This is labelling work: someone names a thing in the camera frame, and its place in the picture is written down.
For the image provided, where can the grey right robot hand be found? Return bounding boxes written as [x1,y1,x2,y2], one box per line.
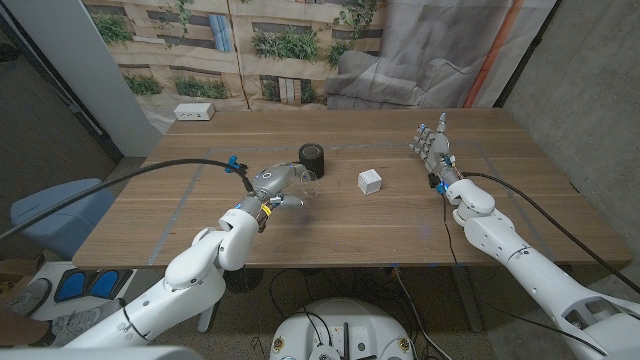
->
[408,111,464,195]

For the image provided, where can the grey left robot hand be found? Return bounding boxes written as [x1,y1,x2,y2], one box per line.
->
[238,162,307,221]

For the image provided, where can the clear glass beaker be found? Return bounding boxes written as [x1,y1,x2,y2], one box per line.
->
[298,168,321,199]

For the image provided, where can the black cylindrical speaker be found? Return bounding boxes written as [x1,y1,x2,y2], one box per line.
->
[298,142,326,180]

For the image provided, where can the small white box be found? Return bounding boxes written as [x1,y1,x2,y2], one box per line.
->
[357,168,383,196]

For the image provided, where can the brown cardboard box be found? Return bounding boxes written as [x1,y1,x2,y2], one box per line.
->
[0,257,45,284]

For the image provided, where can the blue black clamp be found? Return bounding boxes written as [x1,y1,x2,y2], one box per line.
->
[224,155,249,176]

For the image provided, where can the black round floor base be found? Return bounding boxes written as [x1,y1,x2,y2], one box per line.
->
[224,268,265,295]

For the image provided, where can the white power strip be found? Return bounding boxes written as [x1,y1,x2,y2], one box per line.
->
[173,102,216,122]

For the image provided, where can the printed backdrop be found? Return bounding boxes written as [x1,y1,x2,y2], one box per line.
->
[82,0,559,135]

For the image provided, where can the grey table leg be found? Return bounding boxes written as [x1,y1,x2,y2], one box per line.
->
[452,264,484,334]

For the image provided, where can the white table leg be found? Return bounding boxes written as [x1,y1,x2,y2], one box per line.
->
[197,299,221,335]

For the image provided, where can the white robot torso base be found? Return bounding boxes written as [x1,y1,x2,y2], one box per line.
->
[268,297,416,360]

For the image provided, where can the blue black foot pedal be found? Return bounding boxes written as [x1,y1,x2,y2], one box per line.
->
[53,268,134,304]

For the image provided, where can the blue upholstered stool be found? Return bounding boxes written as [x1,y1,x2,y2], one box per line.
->
[9,177,117,261]

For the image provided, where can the grey sneaker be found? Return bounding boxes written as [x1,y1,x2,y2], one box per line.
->
[2,277,52,317]
[49,298,126,347]

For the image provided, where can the brown trouser leg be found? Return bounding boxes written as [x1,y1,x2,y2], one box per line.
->
[0,307,51,347]

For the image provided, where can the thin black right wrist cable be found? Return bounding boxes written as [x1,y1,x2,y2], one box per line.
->
[441,192,609,357]

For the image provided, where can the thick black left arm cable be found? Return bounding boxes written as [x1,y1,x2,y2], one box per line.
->
[0,158,256,241]

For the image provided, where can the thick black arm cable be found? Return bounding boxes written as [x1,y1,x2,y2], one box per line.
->
[462,171,640,295]
[0,158,256,241]

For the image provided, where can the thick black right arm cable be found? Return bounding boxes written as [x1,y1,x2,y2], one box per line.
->
[462,171,640,295]

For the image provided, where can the grey floor cable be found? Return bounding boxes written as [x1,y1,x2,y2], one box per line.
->
[393,267,454,360]

